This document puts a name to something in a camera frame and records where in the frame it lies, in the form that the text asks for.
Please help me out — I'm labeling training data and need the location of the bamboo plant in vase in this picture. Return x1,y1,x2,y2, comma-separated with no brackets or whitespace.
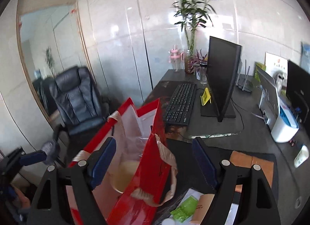
172,0,221,74

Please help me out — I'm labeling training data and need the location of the black monitor left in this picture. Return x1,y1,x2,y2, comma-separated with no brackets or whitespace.
200,36,242,123

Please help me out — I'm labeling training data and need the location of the red paper gift bag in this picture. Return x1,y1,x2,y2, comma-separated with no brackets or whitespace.
69,98,178,224

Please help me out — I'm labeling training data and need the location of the green crumpled wrapper left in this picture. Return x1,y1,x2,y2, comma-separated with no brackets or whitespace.
170,196,198,223

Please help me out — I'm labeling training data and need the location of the black desk mat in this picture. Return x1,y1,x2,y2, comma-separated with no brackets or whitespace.
168,139,281,224

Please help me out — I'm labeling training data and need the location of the brown paper cup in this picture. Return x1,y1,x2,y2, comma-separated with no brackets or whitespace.
110,160,139,193
190,193,214,224

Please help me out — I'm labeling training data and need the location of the yellow phone stand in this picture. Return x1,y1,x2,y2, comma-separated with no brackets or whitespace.
200,87,212,106

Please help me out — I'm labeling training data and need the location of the black monitor right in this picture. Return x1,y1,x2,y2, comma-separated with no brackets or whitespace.
286,61,309,123

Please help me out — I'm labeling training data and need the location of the black power cable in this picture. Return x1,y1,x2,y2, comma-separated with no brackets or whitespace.
189,86,245,140

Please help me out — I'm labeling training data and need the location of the white printer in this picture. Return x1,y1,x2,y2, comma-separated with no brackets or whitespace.
257,67,299,143

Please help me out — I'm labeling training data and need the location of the black wifi router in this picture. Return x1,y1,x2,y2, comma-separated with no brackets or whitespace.
236,61,253,93

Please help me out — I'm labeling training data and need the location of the white paper cup green print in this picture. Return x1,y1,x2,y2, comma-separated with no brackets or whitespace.
294,145,309,168

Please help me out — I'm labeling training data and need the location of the purple leaf plant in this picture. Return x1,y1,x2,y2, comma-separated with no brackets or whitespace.
189,50,208,73

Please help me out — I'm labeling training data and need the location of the black monitor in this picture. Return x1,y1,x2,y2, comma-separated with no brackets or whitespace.
286,61,309,123
200,36,242,123

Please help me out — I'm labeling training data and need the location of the wall mirror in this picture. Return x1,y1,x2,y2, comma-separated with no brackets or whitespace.
17,4,90,125

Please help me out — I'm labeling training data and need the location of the pink water bottle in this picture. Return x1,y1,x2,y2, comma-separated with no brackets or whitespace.
169,45,184,72

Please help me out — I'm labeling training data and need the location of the brown leather notebook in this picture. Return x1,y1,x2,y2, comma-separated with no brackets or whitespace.
228,150,275,193

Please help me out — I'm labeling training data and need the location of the black keyboard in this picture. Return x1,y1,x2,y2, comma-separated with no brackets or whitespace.
163,83,196,126

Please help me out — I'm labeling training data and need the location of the white round lid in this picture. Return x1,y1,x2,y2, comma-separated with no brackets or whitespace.
161,218,176,225

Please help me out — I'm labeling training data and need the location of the person's left hand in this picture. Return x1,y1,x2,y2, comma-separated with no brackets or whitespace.
13,186,31,215

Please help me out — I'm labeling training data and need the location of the white paper stack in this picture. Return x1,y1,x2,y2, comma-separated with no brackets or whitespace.
152,188,239,224

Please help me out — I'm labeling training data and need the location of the black leather armchair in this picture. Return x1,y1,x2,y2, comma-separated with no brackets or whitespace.
48,66,110,148

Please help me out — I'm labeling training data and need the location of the blue water jug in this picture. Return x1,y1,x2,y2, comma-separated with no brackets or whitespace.
301,42,310,72

